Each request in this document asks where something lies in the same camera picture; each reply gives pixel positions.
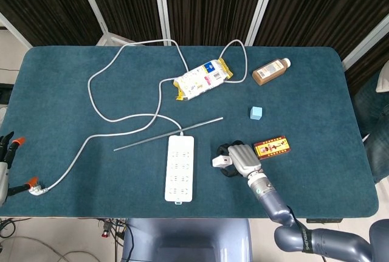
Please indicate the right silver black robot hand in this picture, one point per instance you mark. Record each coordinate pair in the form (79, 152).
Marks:
(244, 158)

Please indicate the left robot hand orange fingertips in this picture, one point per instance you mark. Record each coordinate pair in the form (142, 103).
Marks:
(7, 152)

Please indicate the white plug adapter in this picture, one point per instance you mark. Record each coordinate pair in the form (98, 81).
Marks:
(220, 161)

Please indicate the white power strip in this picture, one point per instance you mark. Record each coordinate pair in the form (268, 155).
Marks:
(179, 167)

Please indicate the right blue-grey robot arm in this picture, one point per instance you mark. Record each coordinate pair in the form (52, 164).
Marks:
(273, 201)

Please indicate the red yellow small box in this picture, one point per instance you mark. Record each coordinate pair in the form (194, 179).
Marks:
(272, 148)

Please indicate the light blue cube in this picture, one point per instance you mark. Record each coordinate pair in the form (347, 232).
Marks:
(256, 113)

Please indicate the black box on floor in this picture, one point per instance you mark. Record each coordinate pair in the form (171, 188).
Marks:
(4, 95)

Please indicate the brown bottle white cap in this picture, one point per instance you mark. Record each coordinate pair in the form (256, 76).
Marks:
(269, 72)

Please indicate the white yellow snack package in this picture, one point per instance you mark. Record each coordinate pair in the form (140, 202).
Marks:
(200, 79)

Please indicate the blue-grey robot torso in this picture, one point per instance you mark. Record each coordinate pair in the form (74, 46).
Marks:
(188, 237)

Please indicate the thin metal rod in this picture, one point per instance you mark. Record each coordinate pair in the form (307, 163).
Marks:
(146, 140)

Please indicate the black table control panel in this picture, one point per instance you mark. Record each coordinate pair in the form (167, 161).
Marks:
(323, 221)

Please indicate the teal table cloth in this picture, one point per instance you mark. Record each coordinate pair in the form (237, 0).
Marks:
(121, 177)

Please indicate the red emergency stop button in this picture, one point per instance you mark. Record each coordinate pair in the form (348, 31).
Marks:
(105, 234)

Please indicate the dark slatted screen panel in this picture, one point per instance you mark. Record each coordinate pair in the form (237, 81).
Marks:
(45, 0)
(319, 0)
(212, 0)
(127, 0)
(358, 70)

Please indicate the white screen foot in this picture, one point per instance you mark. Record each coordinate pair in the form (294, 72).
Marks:
(114, 39)

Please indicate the white screen frame post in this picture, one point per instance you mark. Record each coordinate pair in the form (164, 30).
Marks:
(91, 0)
(160, 0)
(364, 42)
(263, 0)
(15, 29)

